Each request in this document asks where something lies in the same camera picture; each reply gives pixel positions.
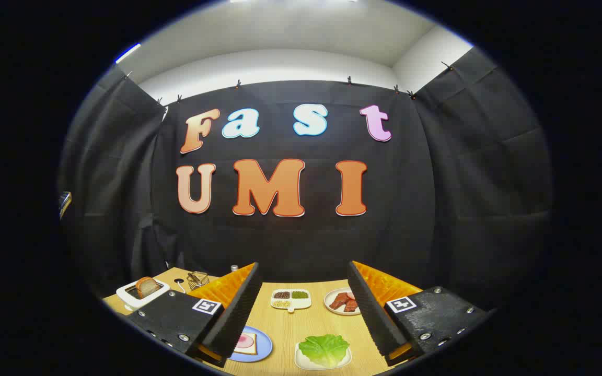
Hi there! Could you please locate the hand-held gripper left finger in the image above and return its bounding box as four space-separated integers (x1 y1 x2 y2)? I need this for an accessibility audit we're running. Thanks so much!
126 262 263 368

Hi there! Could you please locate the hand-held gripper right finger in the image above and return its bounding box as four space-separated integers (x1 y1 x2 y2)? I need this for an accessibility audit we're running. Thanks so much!
347 261 490 367

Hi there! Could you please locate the green lettuce leaf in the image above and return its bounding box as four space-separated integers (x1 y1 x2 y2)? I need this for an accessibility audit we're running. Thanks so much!
298 334 350 367

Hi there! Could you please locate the toasted bread slice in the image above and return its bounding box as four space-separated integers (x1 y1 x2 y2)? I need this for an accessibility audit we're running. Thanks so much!
135 277 159 298

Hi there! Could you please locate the white bread slice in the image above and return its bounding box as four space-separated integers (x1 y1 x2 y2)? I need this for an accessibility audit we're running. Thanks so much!
233 333 258 356

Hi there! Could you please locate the white round plate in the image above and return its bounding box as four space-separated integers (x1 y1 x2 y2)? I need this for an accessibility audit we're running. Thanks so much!
324 288 362 316

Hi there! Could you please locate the blue plate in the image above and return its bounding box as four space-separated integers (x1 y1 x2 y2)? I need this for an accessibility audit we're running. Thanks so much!
228 325 273 363

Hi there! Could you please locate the white divided dish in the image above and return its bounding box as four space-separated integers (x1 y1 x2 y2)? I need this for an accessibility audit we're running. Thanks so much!
271 289 312 313

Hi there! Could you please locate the white square plate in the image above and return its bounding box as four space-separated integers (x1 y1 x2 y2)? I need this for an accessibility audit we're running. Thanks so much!
295 340 353 371

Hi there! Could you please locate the black backdrop cloth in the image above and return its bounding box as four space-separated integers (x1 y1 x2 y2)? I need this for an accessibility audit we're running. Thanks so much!
58 47 552 314

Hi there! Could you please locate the white toaster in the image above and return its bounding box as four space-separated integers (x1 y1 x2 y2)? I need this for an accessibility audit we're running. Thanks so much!
116 279 171 312

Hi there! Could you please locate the wire utensil basket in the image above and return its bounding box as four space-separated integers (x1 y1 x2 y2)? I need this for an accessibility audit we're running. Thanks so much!
187 271 210 291

